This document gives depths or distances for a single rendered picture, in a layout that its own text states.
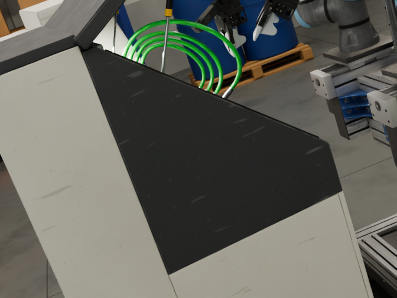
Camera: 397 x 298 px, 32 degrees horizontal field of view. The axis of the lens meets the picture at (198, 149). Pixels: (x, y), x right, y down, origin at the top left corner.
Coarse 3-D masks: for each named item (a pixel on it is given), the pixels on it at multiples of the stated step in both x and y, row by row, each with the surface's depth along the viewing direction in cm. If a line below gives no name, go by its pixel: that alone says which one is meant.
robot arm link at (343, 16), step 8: (328, 0) 253; (336, 0) 250; (344, 0) 248; (352, 0) 247; (360, 0) 249; (328, 8) 253; (336, 8) 251; (344, 8) 249; (352, 8) 248; (360, 8) 249; (328, 16) 254; (336, 16) 253; (344, 16) 250; (352, 16) 249; (360, 16) 250; (368, 16) 252; (344, 24) 252
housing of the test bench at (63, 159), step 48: (0, 48) 203; (48, 48) 169; (0, 96) 167; (48, 96) 171; (96, 96) 175; (0, 144) 170; (48, 144) 174; (96, 144) 178; (48, 192) 176; (96, 192) 180; (48, 240) 178; (96, 240) 183; (144, 240) 187; (96, 288) 185; (144, 288) 190
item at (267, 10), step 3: (270, 0) 192; (270, 3) 190; (267, 6) 191; (270, 6) 191; (267, 9) 191; (270, 9) 191; (264, 12) 191; (267, 12) 191; (264, 15) 192; (267, 15) 192; (261, 18) 192; (264, 18) 192; (261, 21) 193; (264, 21) 193; (258, 24) 194; (261, 24) 194
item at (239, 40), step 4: (236, 32) 217; (228, 36) 216; (236, 36) 218; (240, 36) 218; (244, 36) 219; (236, 40) 218; (240, 40) 219; (244, 40) 219; (236, 44) 218; (240, 44) 219; (236, 48) 218; (232, 52) 219
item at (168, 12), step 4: (168, 0) 179; (172, 0) 179; (168, 4) 179; (172, 4) 179; (168, 8) 179; (172, 8) 180; (168, 12) 179; (172, 12) 180; (168, 16) 180; (168, 20) 180; (168, 24) 181; (164, 40) 182; (164, 44) 182; (164, 48) 182; (164, 52) 182; (164, 56) 182; (164, 60) 183; (164, 64) 183; (164, 68) 183
